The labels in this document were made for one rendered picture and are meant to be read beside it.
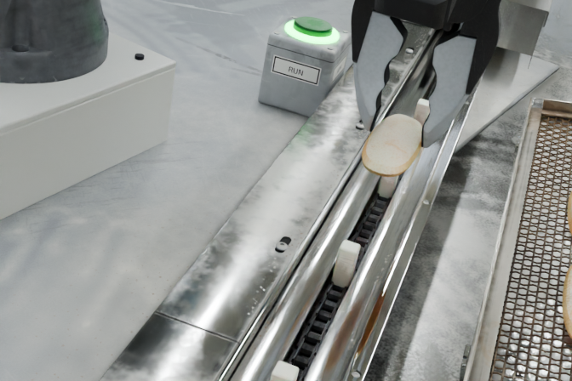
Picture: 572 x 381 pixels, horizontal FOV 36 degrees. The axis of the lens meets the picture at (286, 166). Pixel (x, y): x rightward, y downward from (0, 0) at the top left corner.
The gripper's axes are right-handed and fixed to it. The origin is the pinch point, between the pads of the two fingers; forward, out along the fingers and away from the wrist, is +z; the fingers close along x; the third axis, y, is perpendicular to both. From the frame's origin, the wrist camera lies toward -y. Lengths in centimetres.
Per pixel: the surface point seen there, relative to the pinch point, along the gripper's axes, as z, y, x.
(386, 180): 8.4, 7.0, 0.6
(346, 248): 6.9, -6.9, 0.7
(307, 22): 3.2, 24.1, 14.0
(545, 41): 12, 67, -10
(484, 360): 4.8, -16.3, -9.7
